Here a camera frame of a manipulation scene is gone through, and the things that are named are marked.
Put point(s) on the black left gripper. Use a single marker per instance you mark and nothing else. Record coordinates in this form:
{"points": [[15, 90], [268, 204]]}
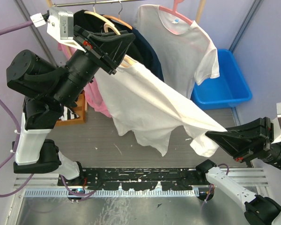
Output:
{"points": [[114, 48]]}

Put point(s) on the white t-shirt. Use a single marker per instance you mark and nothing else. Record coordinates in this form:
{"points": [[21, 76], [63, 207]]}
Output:
{"points": [[187, 54], [138, 101]]}

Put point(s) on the blue plastic bin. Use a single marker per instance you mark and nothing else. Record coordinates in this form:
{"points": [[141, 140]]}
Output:
{"points": [[229, 90]]}

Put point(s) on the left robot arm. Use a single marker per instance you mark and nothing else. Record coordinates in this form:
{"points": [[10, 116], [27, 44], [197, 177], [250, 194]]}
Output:
{"points": [[48, 89]]}

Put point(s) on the cream wooden hanger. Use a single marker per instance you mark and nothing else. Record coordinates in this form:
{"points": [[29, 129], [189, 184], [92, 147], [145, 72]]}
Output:
{"points": [[119, 46]]}

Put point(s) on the orange wooden organizer tray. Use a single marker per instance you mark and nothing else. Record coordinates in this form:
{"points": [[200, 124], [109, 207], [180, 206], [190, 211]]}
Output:
{"points": [[80, 109]]}

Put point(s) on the white hanging t-shirt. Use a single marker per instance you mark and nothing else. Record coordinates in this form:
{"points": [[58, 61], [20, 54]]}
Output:
{"points": [[187, 54]]}

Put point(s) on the black white striped cloth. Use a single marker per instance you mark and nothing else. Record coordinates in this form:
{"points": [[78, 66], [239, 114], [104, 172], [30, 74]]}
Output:
{"points": [[68, 114]]}

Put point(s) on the wooden hanger under black shirt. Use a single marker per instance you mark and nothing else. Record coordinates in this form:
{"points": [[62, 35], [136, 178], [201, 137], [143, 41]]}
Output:
{"points": [[108, 25]]}

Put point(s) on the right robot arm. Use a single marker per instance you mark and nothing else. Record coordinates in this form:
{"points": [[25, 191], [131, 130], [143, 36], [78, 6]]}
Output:
{"points": [[257, 209]]}

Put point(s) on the wooden clothes rack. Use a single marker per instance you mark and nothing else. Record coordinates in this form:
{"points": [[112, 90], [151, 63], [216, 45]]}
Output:
{"points": [[75, 4]]}

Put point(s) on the black printed t-shirt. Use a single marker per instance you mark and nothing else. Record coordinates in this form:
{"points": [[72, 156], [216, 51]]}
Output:
{"points": [[94, 24]]}

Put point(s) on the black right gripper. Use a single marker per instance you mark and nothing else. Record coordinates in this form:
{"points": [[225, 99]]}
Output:
{"points": [[241, 140]]}

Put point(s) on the pink t-shirt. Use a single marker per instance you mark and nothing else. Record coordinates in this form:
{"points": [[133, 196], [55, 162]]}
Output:
{"points": [[92, 93]]}

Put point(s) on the wooden hanger under navy shirt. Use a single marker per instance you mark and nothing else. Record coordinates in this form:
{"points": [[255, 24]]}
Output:
{"points": [[118, 19]]}

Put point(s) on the perforated metal cable tray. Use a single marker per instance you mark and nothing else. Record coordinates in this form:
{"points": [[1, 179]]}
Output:
{"points": [[62, 192]]}

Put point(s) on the navy blue t-shirt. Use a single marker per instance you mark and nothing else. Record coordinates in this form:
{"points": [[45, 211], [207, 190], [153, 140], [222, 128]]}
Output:
{"points": [[150, 58]]}

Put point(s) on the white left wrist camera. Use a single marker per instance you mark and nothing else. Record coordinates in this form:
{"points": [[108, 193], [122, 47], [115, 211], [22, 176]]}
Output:
{"points": [[61, 27]]}

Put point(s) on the pink plastic hanger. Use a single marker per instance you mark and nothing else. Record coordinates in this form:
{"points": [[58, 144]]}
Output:
{"points": [[175, 13]]}

